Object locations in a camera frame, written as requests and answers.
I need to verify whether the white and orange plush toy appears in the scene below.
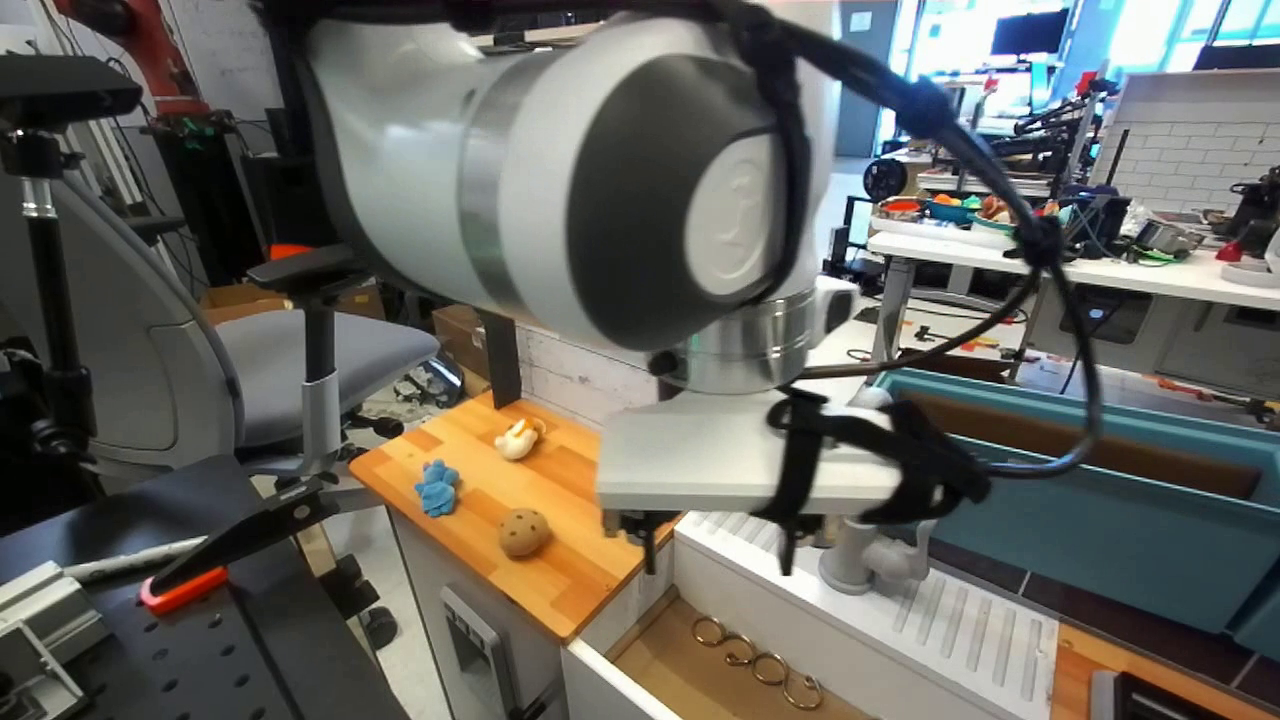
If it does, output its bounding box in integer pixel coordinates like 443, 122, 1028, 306
490, 414, 548, 467

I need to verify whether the large blue plastic bin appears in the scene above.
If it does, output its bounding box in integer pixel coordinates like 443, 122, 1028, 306
881, 362, 1280, 639

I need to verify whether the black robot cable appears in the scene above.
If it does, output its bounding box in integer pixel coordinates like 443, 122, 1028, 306
692, 0, 1110, 484

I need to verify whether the brown cookie plush toy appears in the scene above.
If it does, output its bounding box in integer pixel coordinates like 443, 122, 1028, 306
498, 502, 556, 562

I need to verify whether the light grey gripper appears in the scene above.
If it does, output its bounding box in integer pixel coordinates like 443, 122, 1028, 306
597, 391, 912, 580

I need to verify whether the black tripod stand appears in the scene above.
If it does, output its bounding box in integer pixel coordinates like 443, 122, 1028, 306
0, 50, 148, 452

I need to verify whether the wooden kitchen counter top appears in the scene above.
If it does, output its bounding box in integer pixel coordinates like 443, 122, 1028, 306
343, 386, 690, 643

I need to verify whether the grey toy stove top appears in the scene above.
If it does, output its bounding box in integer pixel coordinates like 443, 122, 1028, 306
1089, 669, 1211, 720

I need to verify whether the black clamp with orange handle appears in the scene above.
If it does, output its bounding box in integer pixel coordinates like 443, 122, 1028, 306
138, 475, 352, 620

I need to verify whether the brown cardboard sink liner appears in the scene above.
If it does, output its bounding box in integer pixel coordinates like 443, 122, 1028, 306
610, 597, 874, 720

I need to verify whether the grey office chair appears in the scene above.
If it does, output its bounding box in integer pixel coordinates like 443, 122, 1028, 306
0, 166, 448, 472

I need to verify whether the grey counter cabinet handle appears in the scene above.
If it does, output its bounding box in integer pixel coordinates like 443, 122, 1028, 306
438, 580, 509, 712

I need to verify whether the grey curved toy faucet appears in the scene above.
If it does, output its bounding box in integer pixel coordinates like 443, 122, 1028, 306
815, 515, 941, 598

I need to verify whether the wooden stove base board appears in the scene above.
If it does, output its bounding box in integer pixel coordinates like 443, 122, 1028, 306
1048, 620, 1280, 720

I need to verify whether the white cluttered work table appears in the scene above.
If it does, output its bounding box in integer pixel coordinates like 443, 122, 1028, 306
861, 212, 1280, 320

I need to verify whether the white perforated panel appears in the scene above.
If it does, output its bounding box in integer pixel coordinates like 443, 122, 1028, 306
1089, 62, 1280, 219

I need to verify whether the black perforated bench top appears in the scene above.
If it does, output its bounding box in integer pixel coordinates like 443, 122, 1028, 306
0, 454, 409, 720

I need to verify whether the blue plush toy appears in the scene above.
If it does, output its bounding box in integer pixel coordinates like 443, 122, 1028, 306
411, 454, 469, 525

